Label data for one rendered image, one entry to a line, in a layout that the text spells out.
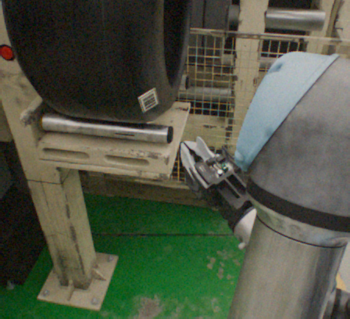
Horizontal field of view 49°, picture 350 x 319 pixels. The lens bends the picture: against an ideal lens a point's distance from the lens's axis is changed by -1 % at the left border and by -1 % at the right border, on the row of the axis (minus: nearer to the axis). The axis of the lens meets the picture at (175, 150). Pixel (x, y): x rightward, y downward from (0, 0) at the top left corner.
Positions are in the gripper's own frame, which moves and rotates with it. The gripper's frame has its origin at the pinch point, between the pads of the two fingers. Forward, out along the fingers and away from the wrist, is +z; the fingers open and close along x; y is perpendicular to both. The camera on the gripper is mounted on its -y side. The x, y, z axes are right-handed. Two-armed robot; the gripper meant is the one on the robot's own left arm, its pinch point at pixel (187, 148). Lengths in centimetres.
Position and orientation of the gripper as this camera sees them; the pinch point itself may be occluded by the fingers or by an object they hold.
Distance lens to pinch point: 74.8
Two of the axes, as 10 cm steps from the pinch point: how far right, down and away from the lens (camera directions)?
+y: -2.4, -5.7, -7.9
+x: -8.3, 5.4, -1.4
